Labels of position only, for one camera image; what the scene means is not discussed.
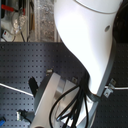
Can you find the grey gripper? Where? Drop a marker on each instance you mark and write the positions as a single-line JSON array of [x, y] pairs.
[[59, 101]]

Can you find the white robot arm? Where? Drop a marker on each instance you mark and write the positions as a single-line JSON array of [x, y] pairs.
[[85, 27]]

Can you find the black perforated board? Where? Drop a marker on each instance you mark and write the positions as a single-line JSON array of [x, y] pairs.
[[20, 61]]

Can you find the metal clip lower left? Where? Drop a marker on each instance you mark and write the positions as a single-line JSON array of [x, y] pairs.
[[21, 114]]

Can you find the blue object corner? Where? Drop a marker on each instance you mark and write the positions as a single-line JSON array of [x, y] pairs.
[[2, 121]]

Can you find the red tool background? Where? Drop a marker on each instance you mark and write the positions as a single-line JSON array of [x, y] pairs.
[[12, 9]]

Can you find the metal cable clip centre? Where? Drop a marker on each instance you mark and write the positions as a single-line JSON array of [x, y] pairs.
[[74, 80]]

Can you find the metal cable clip right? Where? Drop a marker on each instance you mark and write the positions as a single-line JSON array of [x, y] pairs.
[[109, 88]]

